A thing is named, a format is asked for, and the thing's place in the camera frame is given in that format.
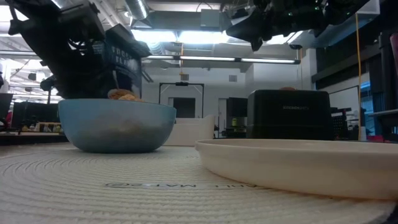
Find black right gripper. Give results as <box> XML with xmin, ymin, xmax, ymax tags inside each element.
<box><xmin>224</xmin><ymin>0</ymin><xmax>301</xmax><ymax>52</ymax></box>

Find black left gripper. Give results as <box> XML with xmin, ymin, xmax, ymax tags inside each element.
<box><xmin>57</xmin><ymin>1</ymin><xmax>153</xmax><ymax>58</ymax></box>

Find blue frosted flakes cereal box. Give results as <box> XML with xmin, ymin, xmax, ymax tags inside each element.
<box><xmin>90</xmin><ymin>34</ymin><xmax>154</xmax><ymax>101</ymax></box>

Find golden cereal flakes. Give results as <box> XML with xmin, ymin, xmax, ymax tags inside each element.
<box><xmin>107</xmin><ymin>88</ymin><xmax>144</xmax><ymax>103</ymax></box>

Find long ceiling light fixture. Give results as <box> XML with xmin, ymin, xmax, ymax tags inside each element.
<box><xmin>145</xmin><ymin>54</ymin><xmax>302</xmax><ymax>65</ymax></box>

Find black two-slot toaster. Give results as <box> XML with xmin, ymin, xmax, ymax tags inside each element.
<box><xmin>246</xmin><ymin>89</ymin><xmax>334</xmax><ymax>141</ymax></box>

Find blue plastic bowl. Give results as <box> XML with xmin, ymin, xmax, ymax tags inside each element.
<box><xmin>57</xmin><ymin>98</ymin><xmax>177</xmax><ymax>154</ymax></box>

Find cream round plate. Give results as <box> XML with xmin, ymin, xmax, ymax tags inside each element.
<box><xmin>195</xmin><ymin>138</ymin><xmax>398</xmax><ymax>201</ymax></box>

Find round white woven placemat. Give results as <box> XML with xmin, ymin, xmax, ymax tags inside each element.
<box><xmin>0</xmin><ymin>144</ymin><xmax>396</xmax><ymax>224</ymax></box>

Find silver ventilation duct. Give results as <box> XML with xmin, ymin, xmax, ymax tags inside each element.
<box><xmin>123</xmin><ymin>0</ymin><xmax>150</xmax><ymax>21</ymax></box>

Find yellow power cable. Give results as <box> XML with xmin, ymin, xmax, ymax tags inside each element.
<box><xmin>354</xmin><ymin>12</ymin><xmax>364</xmax><ymax>141</ymax></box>

